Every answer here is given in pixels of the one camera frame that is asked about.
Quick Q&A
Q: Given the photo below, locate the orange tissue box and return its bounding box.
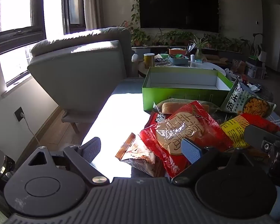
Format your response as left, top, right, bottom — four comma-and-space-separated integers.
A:
169, 48, 187, 56

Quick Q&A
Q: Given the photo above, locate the round metal object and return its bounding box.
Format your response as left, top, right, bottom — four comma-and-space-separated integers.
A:
0, 149, 15, 183

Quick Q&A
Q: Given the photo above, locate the red flowering plant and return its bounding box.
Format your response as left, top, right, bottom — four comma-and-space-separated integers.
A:
119, 20, 136, 35

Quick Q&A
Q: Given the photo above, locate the clear plastic storage box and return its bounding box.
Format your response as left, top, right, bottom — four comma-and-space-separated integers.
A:
245, 62, 266, 78

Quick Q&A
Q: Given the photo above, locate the dark wall socket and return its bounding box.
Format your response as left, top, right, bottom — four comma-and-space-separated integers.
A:
14, 107, 26, 122

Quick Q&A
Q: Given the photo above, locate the yellow canister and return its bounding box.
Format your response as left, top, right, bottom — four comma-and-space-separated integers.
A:
143, 53, 155, 68

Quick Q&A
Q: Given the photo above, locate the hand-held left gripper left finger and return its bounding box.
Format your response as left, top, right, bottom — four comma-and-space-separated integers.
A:
26, 137, 108, 186

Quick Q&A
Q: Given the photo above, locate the green cardboard box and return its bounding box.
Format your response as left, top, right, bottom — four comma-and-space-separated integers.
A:
142, 66, 235, 112

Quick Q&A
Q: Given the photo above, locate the beige curtain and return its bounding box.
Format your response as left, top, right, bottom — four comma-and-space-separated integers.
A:
83, 0, 105, 29

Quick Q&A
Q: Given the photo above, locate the white coffee table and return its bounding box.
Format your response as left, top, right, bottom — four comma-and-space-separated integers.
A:
138, 58, 227, 77

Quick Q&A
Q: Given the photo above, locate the green white snack packet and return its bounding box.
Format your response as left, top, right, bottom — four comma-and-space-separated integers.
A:
220, 78, 276, 119

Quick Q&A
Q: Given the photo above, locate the white power cable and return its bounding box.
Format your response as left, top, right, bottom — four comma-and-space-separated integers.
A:
21, 114, 41, 147

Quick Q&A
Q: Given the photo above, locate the clear toast bread packet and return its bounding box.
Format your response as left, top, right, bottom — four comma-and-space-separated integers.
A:
153, 99, 218, 116

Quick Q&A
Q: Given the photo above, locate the black wall television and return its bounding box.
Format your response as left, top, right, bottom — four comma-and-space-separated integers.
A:
138, 0, 219, 33

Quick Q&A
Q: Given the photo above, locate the grey armchair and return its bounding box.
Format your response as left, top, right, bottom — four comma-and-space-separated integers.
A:
27, 27, 139, 133

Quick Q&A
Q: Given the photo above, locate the row of potted plants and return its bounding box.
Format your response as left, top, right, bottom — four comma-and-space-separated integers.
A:
131, 28, 250, 52

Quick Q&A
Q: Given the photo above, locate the low television cabinet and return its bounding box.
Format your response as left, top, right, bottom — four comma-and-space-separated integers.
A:
132, 45, 243, 59

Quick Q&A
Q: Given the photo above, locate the large leaf plant white pot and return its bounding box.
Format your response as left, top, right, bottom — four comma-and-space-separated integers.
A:
251, 33, 266, 62

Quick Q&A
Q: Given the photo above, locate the red round cracker packet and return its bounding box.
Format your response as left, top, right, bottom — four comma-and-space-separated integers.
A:
139, 111, 234, 178
149, 100, 221, 131

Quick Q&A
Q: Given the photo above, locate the blue plastic basket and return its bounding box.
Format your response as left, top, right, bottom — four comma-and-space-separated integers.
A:
168, 55, 189, 65

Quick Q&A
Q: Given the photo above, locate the small striped snack packet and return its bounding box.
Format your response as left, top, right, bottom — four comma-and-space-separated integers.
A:
116, 133, 162, 178

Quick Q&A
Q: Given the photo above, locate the yellow red snack packet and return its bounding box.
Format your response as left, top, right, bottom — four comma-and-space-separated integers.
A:
220, 113, 280, 155

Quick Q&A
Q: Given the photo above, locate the dark framed window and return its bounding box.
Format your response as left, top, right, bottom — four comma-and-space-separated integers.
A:
0, 0, 47, 87
61, 0, 87, 35

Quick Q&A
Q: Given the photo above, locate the brown paper bag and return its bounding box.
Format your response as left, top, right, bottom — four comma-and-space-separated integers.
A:
232, 59, 246, 74

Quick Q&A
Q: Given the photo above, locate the flat cardboard box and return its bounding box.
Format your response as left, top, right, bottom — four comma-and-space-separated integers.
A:
204, 54, 229, 66

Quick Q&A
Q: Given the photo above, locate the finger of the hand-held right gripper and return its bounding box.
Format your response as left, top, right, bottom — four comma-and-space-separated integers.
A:
244, 125, 280, 152

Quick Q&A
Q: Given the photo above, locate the spider plant in glass vase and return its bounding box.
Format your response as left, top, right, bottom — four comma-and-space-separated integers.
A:
191, 36, 210, 60

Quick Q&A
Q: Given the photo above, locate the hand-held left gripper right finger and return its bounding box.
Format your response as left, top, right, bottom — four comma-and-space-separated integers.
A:
171, 138, 250, 185

